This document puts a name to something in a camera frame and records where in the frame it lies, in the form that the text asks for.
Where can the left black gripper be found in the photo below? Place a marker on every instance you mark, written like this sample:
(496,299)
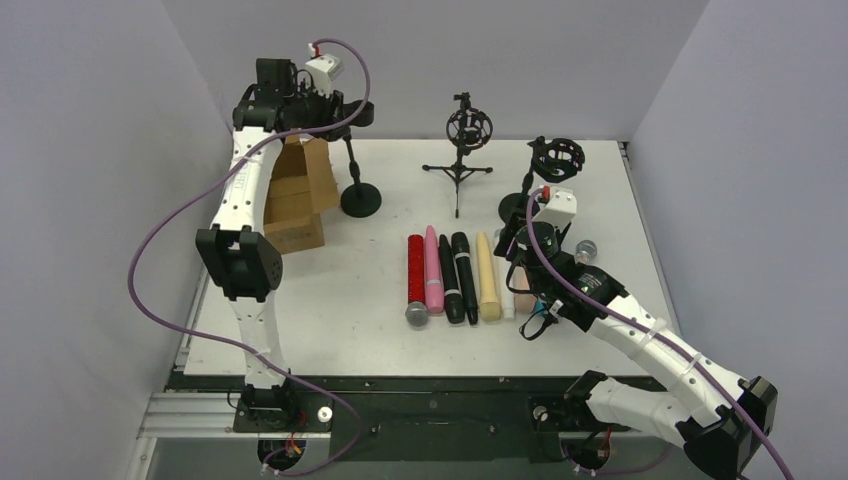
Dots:
(337,113)

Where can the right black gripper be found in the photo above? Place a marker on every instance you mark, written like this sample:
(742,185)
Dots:
(515,231)

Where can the white microphone grey head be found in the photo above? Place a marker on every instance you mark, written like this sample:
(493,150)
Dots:
(506,296)

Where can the peach pink microphone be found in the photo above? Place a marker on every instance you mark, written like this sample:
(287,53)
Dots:
(524,300)

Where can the cream white microphone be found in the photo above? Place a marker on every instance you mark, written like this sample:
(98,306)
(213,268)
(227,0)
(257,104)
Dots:
(489,303)

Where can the silver glitter microphone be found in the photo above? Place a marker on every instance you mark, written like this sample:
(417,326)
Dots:
(586,252)

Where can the brown cardboard box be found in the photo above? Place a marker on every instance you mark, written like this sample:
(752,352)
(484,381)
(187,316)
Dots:
(302,187)

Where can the shock mount stand round base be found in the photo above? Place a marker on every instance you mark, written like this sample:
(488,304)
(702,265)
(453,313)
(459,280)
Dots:
(554,161)

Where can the clip mic stand round base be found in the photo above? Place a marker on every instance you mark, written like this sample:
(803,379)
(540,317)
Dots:
(360,199)

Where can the red glitter microphone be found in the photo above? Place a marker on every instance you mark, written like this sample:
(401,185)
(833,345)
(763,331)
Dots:
(416,312)

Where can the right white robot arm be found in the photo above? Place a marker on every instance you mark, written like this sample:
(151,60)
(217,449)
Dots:
(717,417)

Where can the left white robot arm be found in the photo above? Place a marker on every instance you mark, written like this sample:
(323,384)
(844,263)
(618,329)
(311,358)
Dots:
(283,103)

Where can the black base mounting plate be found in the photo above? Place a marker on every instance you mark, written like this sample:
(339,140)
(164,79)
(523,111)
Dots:
(406,418)

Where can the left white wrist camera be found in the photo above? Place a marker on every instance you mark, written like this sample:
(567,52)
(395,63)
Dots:
(323,70)

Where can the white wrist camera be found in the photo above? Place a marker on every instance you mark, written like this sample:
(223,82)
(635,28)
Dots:
(556,206)
(323,70)

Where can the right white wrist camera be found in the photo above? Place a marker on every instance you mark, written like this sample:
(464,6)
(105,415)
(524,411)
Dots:
(556,206)

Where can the tripod shock mount stand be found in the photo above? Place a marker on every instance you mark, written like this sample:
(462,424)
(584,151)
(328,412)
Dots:
(467,129)

